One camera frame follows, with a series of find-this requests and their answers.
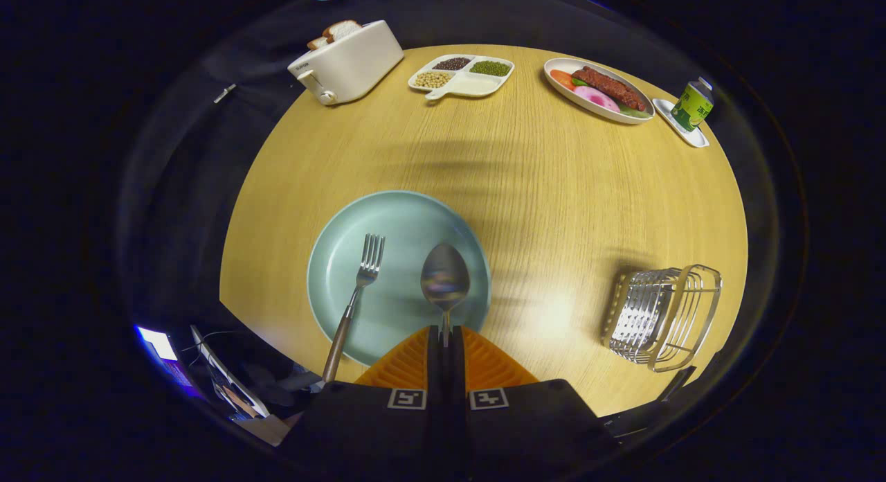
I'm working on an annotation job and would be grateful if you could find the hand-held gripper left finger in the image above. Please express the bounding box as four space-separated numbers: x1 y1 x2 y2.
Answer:
287 325 447 470

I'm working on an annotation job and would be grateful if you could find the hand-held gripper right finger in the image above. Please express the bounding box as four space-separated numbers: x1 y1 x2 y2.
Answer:
450 325 617 472

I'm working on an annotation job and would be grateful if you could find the metal spoon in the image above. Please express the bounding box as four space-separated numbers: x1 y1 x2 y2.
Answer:
420 243 471 348

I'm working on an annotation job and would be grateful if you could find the metal fork with brown handle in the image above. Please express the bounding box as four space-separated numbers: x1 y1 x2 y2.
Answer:
321 233 386 384

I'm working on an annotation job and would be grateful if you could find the light green plate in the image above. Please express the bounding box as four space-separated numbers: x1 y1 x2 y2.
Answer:
307 190 492 367

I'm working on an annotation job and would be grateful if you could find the grey laptop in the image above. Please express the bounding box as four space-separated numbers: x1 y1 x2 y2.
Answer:
190 325 271 420

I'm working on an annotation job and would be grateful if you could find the white divided dish with beans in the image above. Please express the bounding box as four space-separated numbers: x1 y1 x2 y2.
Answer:
407 53 516 101

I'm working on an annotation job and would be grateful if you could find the glowing computer screen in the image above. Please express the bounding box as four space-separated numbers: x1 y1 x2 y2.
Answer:
135 325 201 400

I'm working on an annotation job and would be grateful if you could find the white oval food plate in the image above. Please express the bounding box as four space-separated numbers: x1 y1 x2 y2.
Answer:
543 57 656 125

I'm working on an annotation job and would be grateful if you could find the pink ham slice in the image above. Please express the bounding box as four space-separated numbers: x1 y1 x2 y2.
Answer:
573 85 621 114

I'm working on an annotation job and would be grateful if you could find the white toaster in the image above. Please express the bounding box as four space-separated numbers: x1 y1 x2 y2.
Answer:
287 19 405 107

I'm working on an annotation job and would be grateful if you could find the brown steak piece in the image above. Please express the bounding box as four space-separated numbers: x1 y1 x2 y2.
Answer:
572 66 647 111

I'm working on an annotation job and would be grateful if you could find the small white tray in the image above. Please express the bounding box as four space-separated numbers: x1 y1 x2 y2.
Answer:
652 98 711 148

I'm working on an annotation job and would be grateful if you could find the green drink bottle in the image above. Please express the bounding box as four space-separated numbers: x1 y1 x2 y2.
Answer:
670 77 714 132

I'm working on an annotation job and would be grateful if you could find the metal wire rack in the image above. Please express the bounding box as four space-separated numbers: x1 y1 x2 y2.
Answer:
602 264 723 373

